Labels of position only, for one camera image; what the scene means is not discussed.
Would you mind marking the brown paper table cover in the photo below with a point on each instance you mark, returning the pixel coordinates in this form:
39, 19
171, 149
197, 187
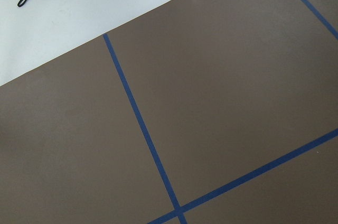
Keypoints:
199, 111

